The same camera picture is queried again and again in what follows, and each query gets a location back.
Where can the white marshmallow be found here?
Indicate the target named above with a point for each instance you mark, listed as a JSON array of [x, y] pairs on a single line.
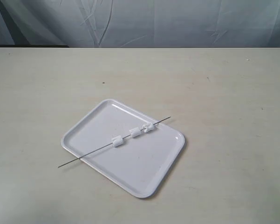
[[135, 132], [117, 141], [148, 127]]

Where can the thin metal skewer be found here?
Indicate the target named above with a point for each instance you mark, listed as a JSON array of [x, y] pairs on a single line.
[[123, 138]]

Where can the white rectangular plastic tray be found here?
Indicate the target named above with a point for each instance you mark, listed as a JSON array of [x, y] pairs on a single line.
[[140, 164]]

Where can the wrinkled blue-grey backdrop cloth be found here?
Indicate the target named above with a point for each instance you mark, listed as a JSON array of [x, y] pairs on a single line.
[[140, 23]]

